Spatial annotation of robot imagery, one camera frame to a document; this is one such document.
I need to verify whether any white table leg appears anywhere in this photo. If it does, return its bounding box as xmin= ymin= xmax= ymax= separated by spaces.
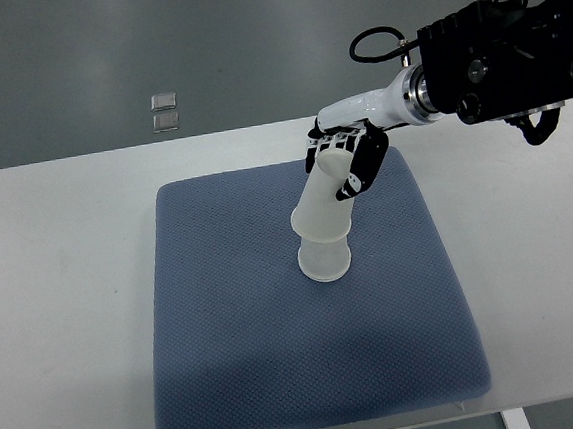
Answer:
xmin=501 ymin=408 xmax=531 ymax=429

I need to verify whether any white paper cup on cushion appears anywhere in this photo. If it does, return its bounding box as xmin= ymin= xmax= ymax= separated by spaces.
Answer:
xmin=297 ymin=236 xmax=352 ymax=283

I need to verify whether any blue textured cushion mat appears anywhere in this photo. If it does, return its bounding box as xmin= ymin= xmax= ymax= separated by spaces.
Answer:
xmin=153 ymin=149 xmax=491 ymax=429

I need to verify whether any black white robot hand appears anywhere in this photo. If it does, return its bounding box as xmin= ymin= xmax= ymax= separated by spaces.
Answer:
xmin=305 ymin=65 xmax=432 ymax=202

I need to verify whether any white paper cup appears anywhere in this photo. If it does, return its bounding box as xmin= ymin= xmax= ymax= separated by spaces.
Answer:
xmin=297 ymin=236 xmax=352 ymax=283
xmin=290 ymin=148 xmax=354 ymax=244

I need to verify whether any upper metal floor plate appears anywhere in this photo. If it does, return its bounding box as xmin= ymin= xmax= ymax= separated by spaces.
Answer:
xmin=150 ymin=91 xmax=177 ymax=112

